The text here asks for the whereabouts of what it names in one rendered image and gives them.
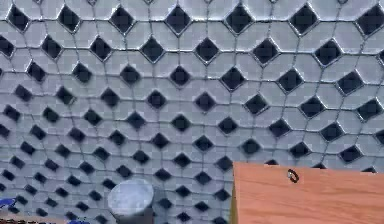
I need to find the small black ring handle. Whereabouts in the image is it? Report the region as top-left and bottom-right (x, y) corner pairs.
(287, 168), (300, 184)

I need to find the grey round cylinder bin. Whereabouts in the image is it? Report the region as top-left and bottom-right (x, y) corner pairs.
(106, 179), (156, 224)

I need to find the blue patterned cloth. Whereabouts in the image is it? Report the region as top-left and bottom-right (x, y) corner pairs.
(0, 197), (91, 224)

